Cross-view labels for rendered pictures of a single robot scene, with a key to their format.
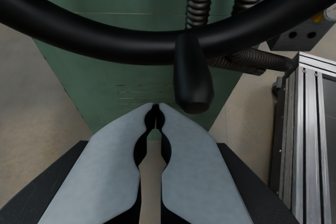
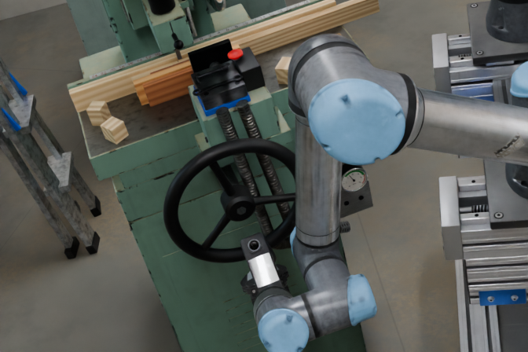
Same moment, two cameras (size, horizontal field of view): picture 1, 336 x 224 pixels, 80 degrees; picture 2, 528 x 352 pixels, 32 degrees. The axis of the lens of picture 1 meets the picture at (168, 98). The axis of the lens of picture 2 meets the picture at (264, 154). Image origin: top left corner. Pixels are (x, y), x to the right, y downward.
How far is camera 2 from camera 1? 168 cm
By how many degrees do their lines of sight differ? 19
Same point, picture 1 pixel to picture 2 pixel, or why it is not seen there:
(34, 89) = not seen: outside the picture
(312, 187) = (478, 335)
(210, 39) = (271, 239)
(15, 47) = (13, 340)
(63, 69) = (174, 302)
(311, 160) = (475, 309)
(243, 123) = (422, 314)
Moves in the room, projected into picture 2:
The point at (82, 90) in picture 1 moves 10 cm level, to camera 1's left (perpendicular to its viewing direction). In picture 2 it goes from (190, 321) to (149, 332)
